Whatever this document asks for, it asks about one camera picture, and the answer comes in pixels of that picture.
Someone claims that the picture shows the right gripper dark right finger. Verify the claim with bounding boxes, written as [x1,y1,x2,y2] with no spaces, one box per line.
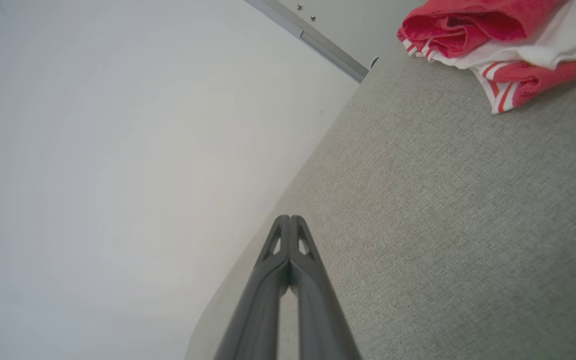
[290,215,364,360]

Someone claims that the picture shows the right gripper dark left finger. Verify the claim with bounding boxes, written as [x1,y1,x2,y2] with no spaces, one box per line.
[213,215,292,360]

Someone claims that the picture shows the red basketball jersey white sleeves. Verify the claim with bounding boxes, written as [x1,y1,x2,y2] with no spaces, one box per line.
[397,0,576,115]

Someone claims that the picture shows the grey metal door frame strip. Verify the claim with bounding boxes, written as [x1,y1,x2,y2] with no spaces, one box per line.
[243,0,370,84]

